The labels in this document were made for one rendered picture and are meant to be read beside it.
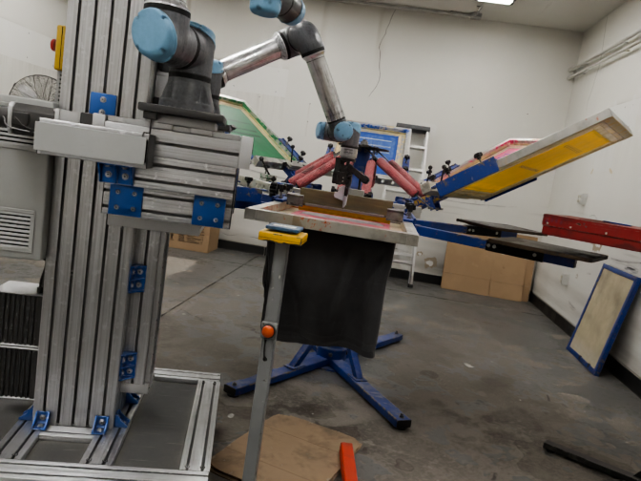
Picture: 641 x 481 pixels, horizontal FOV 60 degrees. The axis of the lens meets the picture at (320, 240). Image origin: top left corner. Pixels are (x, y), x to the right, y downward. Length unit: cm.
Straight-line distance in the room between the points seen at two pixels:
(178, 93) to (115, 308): 71
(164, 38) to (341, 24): 539
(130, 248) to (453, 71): 533
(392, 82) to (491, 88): 110
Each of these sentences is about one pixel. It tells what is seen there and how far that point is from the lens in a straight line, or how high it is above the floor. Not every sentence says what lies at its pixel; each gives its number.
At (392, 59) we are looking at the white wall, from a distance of 669.
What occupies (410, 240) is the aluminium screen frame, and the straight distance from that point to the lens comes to 184.
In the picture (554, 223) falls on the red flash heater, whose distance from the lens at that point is 261.
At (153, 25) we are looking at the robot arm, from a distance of 151.
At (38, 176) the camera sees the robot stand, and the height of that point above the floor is 101.
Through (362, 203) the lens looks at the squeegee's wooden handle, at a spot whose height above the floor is 103.
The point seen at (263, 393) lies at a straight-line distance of 181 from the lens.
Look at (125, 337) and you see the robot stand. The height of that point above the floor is 52.
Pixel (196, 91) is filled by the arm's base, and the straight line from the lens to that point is 161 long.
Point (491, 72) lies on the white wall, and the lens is 675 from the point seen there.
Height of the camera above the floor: 117
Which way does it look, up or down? 8 degrees down
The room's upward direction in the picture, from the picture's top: 9 degrees clockwise
